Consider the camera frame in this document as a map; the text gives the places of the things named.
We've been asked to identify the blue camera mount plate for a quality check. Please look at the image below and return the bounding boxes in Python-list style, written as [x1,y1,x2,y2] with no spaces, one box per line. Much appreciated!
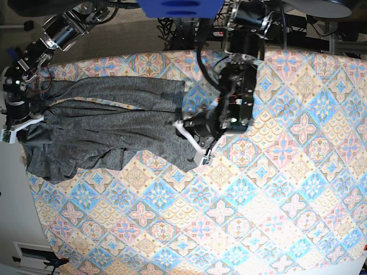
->
[136,0,224,18]

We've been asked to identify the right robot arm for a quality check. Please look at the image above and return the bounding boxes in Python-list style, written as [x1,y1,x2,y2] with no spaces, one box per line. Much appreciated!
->
[1,1,138,125]

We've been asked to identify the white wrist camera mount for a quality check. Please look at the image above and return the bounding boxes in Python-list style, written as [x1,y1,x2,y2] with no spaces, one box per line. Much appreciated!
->
[173,120,219,166]
[0,97,46,144]

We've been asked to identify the white vent panel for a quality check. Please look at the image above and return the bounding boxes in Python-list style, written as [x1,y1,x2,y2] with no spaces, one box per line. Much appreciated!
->
[12,241,56,274]

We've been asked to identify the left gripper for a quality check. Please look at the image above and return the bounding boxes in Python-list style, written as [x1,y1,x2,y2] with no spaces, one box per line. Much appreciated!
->
[182,110,226,146]

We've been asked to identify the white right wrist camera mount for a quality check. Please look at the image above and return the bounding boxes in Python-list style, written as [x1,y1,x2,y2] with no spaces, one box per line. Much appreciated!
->
[0,97,46,144]

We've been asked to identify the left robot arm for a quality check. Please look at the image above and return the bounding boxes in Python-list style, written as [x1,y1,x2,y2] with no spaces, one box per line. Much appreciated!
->
[175,1,273,149]

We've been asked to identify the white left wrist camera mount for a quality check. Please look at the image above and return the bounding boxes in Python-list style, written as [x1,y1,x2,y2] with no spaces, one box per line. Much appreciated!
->
[173,120,219,166]

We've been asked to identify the blue black clamp bottom left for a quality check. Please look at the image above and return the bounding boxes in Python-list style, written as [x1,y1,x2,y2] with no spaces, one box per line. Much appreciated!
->
[12,256,69,272]

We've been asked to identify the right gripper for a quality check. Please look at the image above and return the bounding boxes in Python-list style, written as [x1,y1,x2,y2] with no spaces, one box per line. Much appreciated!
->
[5,100,33,123]

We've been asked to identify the patterned tablecloth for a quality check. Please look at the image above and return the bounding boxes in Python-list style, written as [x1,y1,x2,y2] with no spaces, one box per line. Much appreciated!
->
[28,50,366,274]

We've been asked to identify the grey t-shirt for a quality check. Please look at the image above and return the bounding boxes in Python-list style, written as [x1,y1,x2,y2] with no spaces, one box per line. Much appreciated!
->
[22,77,196,184]

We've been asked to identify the white power strip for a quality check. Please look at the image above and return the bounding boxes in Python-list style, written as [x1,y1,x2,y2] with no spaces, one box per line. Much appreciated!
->
[212,31,225,37]

